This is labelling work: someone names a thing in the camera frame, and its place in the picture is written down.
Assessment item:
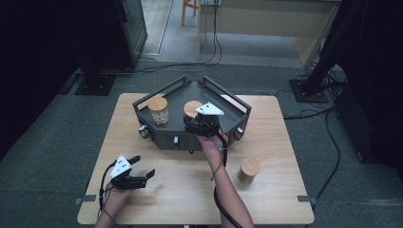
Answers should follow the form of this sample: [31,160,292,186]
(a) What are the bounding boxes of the black equipment box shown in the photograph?
[335,84,403,174]

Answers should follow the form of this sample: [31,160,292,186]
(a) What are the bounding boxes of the black stand with square base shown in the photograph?
[288,0,365,104]
[74,0,127,97]

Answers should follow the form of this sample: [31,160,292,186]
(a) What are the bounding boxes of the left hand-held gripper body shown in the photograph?
[108,155,148,191]

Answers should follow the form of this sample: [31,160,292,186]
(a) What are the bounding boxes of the dark glass-door cabinet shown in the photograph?
[115,0,148,69]

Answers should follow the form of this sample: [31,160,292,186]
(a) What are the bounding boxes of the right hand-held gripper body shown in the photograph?
[184,102,225,138]

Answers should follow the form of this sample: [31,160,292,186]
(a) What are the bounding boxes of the light wooden desk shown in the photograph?
[198,0,341,67]

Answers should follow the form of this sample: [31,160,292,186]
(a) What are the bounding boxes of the right hand-held gripper cable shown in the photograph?
[209,131,245,228]

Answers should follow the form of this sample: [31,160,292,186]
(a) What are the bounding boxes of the person's right hand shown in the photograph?
[194,128,230,160]

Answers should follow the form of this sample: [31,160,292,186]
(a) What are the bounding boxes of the black corner shelf rack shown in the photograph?
[132,75,253,152]

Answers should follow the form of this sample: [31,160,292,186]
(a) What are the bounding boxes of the hand-held gripper cable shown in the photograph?
[97,160,119,227]
[209,131,245,228]

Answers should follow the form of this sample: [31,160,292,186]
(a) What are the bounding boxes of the black cable hanging from desk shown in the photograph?
[104,0,222,75]

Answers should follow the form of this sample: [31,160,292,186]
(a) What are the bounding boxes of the grey table bracket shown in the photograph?
[74,194,97,205]
[297,195,317,205]

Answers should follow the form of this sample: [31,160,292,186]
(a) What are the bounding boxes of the glass jar with pale nuts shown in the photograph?
[147,96,170,125]

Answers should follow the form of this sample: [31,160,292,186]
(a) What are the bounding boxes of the glass jar with brown contents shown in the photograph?
[237,157,261,185]

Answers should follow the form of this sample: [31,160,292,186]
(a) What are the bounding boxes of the person's left hand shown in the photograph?
[103,182,133,217]

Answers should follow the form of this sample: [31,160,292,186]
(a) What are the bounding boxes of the glass jar with green contents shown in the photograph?
[183,100,204,123]

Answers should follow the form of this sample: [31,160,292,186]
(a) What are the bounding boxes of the long black floor cable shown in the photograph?
[259,89,342,203]

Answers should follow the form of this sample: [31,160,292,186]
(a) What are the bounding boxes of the left hand-held gripper cable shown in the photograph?
[97,160,119,227]

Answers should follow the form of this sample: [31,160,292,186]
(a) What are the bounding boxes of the wooden stool with orange bar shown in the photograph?
[181,0,200,27]

